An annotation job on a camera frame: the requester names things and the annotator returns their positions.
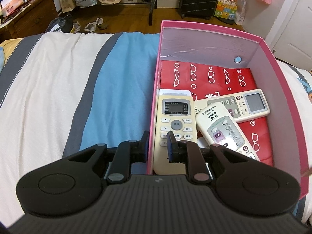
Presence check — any dark bag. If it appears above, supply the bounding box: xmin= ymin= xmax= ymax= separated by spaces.
xmin=45 ymin=15 xmax=75 ymax=33

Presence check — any grey-button white remote control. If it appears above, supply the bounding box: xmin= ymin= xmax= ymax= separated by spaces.
xmin=195 ymin=102 xmax=261 ymax=162

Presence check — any clear plastic bag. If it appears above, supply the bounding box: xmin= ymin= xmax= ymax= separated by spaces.
xmin=234 ymin=0 xmax=249 ymax=25

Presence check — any black suitcase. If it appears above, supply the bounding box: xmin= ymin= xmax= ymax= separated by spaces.
xmin=180 ymin=0 xmax=221 ymax=20

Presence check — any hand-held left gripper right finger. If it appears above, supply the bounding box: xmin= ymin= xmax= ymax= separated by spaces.
xmin=166 ymin=131 xmax=259 ymax=185

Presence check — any tissue box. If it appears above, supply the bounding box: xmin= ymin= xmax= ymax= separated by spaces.
xmin=0 ymin=0 xmax=26 ymax=17

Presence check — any white door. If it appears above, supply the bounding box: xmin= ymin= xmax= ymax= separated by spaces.
xmin=264 ymin=0 xmax=312 ymax=65

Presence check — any large-screen white remote control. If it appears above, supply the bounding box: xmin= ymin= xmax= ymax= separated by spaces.
xmin=196 ymin=88 xmax=271 ymax=124

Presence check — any white wardrobe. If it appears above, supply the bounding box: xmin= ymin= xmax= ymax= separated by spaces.
xmin=242 ymin=0 xmax=300 ymax=39

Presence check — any striped bed sheet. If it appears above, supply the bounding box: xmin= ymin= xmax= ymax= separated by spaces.
xmin=0 ymin=30 xmax=312 ymax=227

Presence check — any cream remote control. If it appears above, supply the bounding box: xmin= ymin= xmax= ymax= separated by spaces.
xmin=153 ymin=95 xmax=198 ymax=175

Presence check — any yellow blanket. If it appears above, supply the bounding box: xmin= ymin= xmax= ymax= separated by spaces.
xmin=0 ymin=38 xmax=23 ymax=61

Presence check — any red bag with glasses print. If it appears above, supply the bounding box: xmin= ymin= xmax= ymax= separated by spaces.
xmin=160 ymin=60 xmax=273 ymax=166

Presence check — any wooden cabinet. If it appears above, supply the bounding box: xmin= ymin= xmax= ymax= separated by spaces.
xmin=0 ymin=0 xmax=58 ymax=43

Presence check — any black metal rack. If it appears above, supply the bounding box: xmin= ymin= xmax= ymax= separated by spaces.
xmin=73 ymin=0 xmax=158 ymax=26

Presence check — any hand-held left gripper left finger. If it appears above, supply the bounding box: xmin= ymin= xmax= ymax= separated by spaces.
xmin=62 ymin=130 xmax=150 ymax=185

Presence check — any pink cardboard box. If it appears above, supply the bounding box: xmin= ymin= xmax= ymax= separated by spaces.
xmin=146 ymin=20 xmax=310 ymax=200

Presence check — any colourful gift bag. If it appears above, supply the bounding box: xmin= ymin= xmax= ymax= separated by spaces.
xmin=214 ymin=0 xmax=237 ymax=21

